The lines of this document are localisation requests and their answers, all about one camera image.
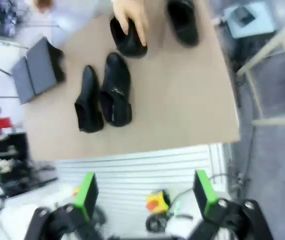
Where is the black loafer shoe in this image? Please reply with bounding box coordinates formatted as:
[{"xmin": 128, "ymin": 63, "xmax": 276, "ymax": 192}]
[
  {"xmin": 166, "ymin": 0, "xmax": 200, "ymax": 48},
  {"xmin": 109, "ymin": 16, "xmax": 149, "ymax": 60}
]

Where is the black heeled dress shoe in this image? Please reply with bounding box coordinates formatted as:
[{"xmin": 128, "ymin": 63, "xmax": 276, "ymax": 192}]
[{"xmin": 74, "ymin": 64, "xmax": 105, "ymax": 133}]

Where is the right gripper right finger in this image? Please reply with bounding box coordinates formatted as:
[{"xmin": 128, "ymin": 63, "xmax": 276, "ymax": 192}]
[{"xmin": 187, "ymin": 169, "xmax": 275, "ymax": 240}]

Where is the tangled cable bundle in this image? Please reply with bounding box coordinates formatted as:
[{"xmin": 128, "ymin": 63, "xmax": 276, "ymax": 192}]
[{"xmin": 0, "ymin": 159, "xmax": 58, "ymax": 201}]

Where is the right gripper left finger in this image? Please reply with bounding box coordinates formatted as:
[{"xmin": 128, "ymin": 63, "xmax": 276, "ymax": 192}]
[{"xmin": 26, "ymin": 172, "xmax": 103, "ymax": 240}]

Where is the aluminium profile frame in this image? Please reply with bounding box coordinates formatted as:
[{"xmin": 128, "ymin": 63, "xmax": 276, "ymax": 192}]
[{"xmin": 236, "ymin": 9, "xmax": 285, "ymax": 127}]

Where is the person in white jacket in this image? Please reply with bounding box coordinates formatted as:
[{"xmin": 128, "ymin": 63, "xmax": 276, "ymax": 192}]
[{"xmin": 29, "ymin": 0, "xmax": 115, "ymax": 30}]

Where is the black equipment case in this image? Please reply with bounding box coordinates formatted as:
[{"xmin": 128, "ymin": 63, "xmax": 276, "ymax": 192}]
[{"xmin": 0, "ymin": 132, "xmax": 31, "ymax": 163}]

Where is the person left hand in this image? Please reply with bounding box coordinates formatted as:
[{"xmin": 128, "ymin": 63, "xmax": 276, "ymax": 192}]
[{"xmin": 111, "ymin": 0, "xmax": 151, "ymax": 48}]

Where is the black coiled cable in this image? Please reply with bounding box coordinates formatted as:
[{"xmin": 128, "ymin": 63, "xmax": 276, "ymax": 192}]
[{"xmin": 145, "ymin": 214, "xmax": 170, "ymax": 231}]

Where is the slotted aluminium base plate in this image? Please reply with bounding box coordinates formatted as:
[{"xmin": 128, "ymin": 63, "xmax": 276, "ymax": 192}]
[{"xmin": 54, "ymin": 143, "xmax": 233, "ymax": 240}]

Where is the light blue box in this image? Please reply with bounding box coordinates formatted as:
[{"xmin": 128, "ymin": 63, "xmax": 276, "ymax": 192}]
[{"xmin": 223, "ymin": 0, "xmax": 276, "ymax": 39}]

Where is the black heeled zipper shoe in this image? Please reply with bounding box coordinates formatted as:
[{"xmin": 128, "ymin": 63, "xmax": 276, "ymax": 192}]
[{"xmin": 99, "ymin": 51, "xmax": 133, "ymax": 128}]

